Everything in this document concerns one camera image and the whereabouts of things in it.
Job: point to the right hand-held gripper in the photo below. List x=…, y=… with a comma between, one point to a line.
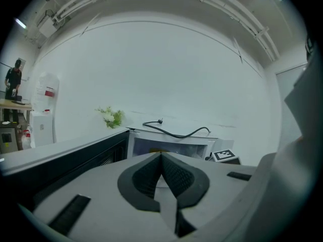
x=224, y=156

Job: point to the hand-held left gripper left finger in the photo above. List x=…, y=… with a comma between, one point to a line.
x=101, y=190

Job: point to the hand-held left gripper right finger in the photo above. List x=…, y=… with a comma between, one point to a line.
x=219, y=180

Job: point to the white microwave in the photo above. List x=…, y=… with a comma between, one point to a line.
x=63, y=155

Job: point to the white flower bouquet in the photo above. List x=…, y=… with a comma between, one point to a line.
x=112, y=117

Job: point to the white water dispenser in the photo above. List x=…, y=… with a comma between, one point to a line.
x=43, y=130

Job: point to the black countertop oven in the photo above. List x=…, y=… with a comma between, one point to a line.
x=7, y=137

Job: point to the clear dispenser water bottle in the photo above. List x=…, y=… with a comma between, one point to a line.
x=48, y=89

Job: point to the wooden desk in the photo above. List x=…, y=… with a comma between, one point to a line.
x=15, y=105

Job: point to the ceiling light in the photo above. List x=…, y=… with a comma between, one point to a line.
x=20, y=23

